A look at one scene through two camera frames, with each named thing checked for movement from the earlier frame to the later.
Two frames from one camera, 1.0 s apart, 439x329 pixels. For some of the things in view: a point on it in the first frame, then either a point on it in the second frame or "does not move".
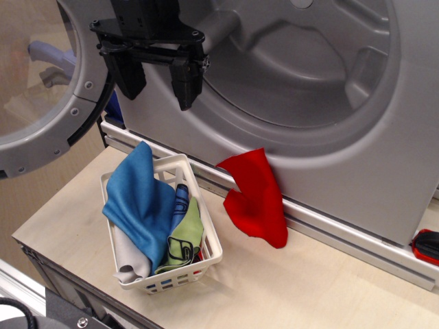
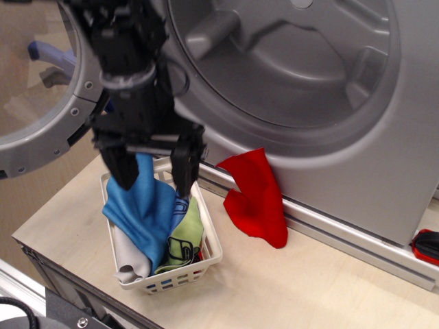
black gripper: (151, 29) -> (138, 116)
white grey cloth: (134, 264) does not move
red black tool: (425, 246) does not move
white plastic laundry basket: (184, 274) -> (103, 178)
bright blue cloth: (141, 205) does not move
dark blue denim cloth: (181, 206) does not move
